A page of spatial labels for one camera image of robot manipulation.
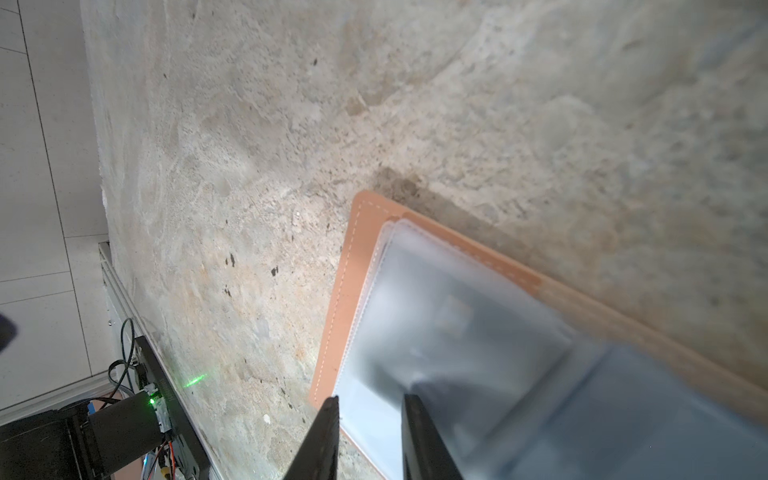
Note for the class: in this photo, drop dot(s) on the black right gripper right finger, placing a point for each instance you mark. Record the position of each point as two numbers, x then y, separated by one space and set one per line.
425 455

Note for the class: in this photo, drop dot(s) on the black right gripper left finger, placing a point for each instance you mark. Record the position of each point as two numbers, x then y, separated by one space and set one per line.
317 456

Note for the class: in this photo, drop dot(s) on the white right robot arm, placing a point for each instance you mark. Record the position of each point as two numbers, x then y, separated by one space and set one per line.
74 443

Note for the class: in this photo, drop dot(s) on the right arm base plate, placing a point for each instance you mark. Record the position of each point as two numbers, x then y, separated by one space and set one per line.
174 414

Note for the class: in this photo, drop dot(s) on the aluminium mounting rail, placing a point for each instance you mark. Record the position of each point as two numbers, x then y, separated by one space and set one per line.
130 326

